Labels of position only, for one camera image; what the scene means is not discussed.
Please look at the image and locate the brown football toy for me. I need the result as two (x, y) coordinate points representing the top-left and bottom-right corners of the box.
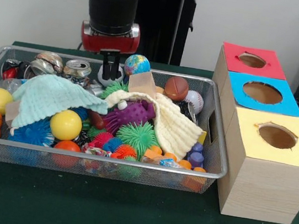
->
(162, 74), (191, 103)

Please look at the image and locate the shallow clear mesh bin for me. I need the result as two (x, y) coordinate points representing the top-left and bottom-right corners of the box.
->
(0, 43), (241, 197)

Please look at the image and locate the mint green cloth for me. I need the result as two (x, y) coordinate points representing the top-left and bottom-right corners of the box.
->
(7, 70), (112, 148)

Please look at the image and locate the blue spiky ball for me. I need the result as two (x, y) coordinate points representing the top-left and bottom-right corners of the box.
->
(7, 119), (57, 148)

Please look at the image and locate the smooth yellow ball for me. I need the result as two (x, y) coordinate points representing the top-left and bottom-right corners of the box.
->
(48, 107), (85, 143)

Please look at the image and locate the green spiky ball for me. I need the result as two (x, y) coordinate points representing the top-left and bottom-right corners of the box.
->
(112, 118), (164, 163)

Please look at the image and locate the white baseball toy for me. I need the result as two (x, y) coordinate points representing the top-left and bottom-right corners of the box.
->
(181, 89), (206, 116)

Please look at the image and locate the cream waffle cloth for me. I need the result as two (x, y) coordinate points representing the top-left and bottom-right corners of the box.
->
(98, 86), (208, 163)

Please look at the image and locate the dark green table cloth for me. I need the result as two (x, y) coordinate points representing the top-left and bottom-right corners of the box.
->
(0, 38), (299, 224)

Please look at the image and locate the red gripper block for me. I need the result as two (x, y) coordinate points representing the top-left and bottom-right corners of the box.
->
(75, 26), (141, 85)

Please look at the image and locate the wooden three-hole box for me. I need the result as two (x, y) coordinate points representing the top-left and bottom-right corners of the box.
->
(193, 40), (299, 224)

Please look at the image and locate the black white soccer ball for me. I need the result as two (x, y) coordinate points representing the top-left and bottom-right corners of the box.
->
(97, 63), (126, 89)

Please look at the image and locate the globe print ball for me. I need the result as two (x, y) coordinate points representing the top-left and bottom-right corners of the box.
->
(123, 52), (153, 78)

